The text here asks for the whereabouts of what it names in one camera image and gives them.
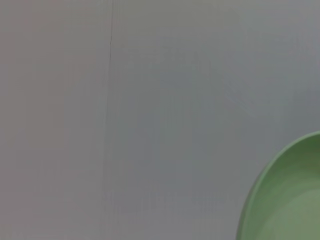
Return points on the green plastic plate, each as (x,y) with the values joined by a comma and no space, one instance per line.
(287,195)

